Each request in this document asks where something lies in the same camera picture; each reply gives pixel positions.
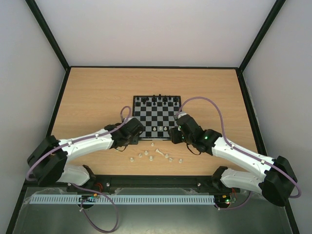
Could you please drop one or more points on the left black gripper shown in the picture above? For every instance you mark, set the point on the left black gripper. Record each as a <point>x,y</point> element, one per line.
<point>135,140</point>

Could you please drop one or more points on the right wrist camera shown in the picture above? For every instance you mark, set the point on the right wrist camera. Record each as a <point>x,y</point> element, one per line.
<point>179,115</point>

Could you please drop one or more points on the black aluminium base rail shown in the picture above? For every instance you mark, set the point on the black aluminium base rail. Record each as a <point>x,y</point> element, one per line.
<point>199,183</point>

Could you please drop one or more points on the green circuit board right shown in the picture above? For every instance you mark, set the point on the green circuit board right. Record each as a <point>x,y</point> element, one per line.
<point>227,199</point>

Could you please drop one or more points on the black and silver chessboard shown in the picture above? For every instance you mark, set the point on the black and silver chessboard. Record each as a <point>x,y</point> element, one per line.
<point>156,116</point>

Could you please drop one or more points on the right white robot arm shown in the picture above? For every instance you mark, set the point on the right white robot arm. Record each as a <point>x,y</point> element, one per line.
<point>274,178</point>

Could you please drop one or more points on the white slotted cable duct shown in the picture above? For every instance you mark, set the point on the white slotted cable duct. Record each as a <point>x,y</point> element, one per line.
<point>125,199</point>

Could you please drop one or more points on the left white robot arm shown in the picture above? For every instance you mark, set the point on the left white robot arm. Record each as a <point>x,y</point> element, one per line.
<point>49,162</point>

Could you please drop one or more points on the black enclosure frame right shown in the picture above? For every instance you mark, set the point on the black enclosure frame right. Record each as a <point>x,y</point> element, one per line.
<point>278,80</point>

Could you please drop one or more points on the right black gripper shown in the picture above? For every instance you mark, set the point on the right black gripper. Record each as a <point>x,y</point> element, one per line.
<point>174,136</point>

